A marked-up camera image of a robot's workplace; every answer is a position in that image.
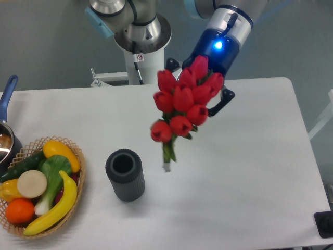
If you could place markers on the orange plastic fruit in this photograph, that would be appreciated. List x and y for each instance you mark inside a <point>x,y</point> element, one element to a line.
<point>19,211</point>

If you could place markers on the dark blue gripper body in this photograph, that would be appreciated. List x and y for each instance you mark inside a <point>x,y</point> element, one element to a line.
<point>220,49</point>

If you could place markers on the woven wicker basket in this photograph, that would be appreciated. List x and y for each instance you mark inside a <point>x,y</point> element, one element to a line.
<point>31,149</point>

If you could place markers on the green bok choy toy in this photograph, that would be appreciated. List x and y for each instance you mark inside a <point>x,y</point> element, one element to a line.
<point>50,168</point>

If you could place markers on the blue handled saucepan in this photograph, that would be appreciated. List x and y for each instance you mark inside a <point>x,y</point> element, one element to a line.
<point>10,144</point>

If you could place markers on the beige round slice toy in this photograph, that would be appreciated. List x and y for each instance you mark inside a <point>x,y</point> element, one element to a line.
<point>32,184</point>

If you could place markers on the white frame at right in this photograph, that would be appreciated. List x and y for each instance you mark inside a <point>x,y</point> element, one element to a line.
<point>324,117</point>

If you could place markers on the yellow squash toy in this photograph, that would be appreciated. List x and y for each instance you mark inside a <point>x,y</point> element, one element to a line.
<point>52,148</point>

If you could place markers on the yellow plastic banana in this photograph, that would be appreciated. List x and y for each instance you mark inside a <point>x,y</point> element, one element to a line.
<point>58,211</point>

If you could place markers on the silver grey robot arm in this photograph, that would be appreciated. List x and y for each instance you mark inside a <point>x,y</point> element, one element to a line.
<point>143,34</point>

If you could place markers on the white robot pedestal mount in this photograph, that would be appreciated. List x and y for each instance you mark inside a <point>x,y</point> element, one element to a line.
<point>140,69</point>

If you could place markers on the green cucumber toy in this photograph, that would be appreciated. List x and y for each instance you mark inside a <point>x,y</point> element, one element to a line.
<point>30,163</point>

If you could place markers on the red tulip bouquet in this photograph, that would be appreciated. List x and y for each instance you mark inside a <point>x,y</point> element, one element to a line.
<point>183,103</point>

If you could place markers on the yellow bell pepper toy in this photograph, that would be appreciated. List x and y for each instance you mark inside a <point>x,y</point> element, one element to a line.
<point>9,190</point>

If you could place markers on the black device at edge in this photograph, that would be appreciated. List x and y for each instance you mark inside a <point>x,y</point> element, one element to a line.
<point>324,223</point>

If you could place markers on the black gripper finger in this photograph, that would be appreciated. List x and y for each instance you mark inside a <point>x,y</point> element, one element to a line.
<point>173,65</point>
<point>226,96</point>

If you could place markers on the dark grey ribbed vase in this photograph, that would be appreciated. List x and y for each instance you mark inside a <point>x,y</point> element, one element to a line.
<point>125,172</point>

